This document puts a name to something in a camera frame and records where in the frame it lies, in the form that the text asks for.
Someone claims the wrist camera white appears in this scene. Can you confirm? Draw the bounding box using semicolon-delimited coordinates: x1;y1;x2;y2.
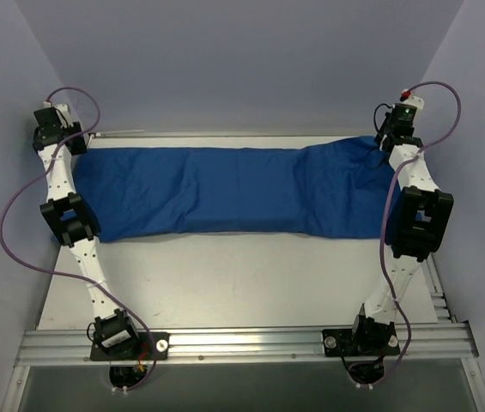
43;101;73;126
399;89;424;113

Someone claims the blue surgical drape cloth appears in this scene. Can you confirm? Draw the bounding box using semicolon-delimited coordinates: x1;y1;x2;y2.
74;136;393;243

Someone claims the aluminium front rail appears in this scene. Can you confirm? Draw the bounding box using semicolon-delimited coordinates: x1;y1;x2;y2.
15;323;479;367

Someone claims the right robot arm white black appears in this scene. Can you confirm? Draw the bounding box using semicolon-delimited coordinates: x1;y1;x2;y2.
348;97;454;354

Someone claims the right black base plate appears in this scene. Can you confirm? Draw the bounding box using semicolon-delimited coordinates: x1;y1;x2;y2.
322;328;401;357

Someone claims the black thin cable right wrist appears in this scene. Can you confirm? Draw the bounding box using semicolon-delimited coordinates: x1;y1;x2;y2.
364;102;393;171

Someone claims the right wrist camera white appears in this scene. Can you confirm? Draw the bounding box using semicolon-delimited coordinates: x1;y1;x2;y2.
399;89;424;113

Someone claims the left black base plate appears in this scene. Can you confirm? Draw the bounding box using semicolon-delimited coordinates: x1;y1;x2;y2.
89;331;169;361

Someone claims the aluminium back rail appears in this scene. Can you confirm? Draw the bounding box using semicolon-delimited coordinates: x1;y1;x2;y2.
94;130;375;138

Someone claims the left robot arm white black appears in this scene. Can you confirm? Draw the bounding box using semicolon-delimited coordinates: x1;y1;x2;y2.
33;102;142;360

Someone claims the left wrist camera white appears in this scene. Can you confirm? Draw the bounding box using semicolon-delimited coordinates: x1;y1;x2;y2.
43;101;73;126

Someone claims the aluminium rail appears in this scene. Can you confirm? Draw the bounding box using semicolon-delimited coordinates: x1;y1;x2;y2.
94;130;375;138
15;323;479;367

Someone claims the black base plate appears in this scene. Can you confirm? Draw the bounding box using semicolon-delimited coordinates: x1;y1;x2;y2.
322;328;401;357
89;331;169;361

